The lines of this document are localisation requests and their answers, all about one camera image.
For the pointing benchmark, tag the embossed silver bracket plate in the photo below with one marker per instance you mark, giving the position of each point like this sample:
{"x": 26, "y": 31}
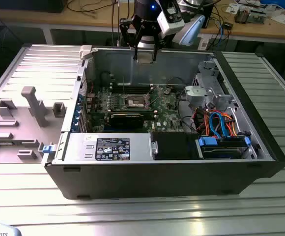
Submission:
{"x": 195, "y": 94}

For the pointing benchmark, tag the blue box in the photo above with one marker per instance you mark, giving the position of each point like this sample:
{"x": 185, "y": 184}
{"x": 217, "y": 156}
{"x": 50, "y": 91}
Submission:
{"x": 275, "y": 3}

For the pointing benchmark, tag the wide black box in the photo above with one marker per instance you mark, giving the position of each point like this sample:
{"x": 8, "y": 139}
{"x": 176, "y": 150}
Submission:
{"x": 29, "y": 5}

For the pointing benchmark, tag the grey case release latch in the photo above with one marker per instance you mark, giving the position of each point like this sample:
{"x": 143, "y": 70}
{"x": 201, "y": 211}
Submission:
{"x": 86, "y": 51}

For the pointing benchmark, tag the metal CPU socket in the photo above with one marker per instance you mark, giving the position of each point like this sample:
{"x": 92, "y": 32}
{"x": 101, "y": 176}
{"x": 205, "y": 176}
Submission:
{"x": 132, "y": 102}

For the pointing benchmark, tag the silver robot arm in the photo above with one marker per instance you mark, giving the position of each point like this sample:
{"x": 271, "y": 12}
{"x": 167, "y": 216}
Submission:
{"x": 194, "y": 29}

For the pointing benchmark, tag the black open PC case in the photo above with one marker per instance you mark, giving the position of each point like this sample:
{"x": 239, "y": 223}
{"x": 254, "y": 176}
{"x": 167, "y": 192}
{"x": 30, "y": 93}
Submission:
{"x": 132, "y": 179}

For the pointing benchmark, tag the silver metal drive cage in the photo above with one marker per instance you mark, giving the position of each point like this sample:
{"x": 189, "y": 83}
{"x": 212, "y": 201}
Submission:
{"x": 207, "y": 73}

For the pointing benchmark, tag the silver labelled power supply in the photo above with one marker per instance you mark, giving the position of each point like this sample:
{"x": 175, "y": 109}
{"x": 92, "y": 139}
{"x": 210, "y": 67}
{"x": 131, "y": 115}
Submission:
{"x": 137, "y": 147}

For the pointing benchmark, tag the white paper sheet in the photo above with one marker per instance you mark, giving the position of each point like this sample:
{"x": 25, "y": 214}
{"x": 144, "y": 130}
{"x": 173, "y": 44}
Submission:
{"x": 283, "y": 19}

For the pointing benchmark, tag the silver square CPU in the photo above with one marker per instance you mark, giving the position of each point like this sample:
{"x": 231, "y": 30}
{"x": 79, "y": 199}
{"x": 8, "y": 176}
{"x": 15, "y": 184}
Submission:
{"x": 146, "y": 59}

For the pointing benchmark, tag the hard disk in blue carrier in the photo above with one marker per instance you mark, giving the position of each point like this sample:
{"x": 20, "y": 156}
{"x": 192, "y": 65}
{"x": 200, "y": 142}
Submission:
{"x": 207, "y": 142}

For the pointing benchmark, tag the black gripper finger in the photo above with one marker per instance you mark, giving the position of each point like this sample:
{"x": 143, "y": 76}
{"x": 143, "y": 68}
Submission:
{"x": 135, "y": 52}
{"x": 155, "y": 55}

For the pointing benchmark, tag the white board sticker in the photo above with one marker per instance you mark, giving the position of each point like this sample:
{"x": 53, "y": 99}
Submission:
{"x": 159, "y": 124}

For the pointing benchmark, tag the grey plastic parts rack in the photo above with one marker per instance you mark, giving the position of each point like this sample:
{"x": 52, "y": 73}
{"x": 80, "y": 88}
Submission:
{"x": 38, "y": 110}

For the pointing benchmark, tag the RAM stick with label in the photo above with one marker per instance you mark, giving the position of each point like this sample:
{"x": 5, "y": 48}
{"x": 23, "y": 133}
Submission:
{"x": 132, "y": 112}

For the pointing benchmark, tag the green motherboard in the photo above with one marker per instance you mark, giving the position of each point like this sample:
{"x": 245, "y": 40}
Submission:
{"x": 165, "y": 115}

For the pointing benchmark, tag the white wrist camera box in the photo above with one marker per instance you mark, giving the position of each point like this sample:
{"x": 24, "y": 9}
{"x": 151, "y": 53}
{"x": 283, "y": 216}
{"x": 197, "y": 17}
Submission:
{"x": 170, "y": 27}

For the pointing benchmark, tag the wooden desk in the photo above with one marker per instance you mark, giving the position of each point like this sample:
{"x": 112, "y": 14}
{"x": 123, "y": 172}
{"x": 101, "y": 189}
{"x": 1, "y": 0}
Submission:
{"x": 59, "y": 19}

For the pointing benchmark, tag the tall black box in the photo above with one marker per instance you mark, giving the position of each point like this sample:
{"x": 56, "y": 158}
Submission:
{"x": 210, "y": 14}

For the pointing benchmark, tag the white paper label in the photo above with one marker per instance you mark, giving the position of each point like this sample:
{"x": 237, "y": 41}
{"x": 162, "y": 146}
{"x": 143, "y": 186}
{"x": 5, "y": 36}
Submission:
{"x": 203, "y": 43}

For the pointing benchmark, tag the small black device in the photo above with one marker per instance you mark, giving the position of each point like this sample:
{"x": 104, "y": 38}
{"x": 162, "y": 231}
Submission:
{"x": 228, "y": 25}

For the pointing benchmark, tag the finned CPU cooler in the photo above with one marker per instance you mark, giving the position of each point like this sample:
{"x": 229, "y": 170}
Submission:
{"x": 242, "y": 15}

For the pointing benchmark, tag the grey metal component box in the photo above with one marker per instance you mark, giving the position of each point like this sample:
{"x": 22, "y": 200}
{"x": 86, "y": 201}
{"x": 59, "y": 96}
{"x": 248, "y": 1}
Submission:
{"x": 258, "y": 17}

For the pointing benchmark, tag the silver metal bay latch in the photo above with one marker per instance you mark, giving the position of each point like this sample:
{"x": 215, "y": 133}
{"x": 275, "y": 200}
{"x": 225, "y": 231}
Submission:
{"x": 154, "y": 147}

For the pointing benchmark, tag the blue plastic latch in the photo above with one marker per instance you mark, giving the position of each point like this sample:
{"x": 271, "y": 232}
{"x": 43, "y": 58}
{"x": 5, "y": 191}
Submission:
{"x": 48, "y": 149}

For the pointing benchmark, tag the black graphics card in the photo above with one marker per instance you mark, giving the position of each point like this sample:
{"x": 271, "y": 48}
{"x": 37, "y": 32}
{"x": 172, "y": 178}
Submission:
{"x": 126, "y": 121}

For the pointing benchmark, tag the blue card retainer clip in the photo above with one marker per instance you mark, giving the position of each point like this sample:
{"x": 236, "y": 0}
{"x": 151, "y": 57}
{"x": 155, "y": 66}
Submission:
{"x": 74, "y": 125}
{"x": 80, "y": 98}
{"x": 76, "y": 111}

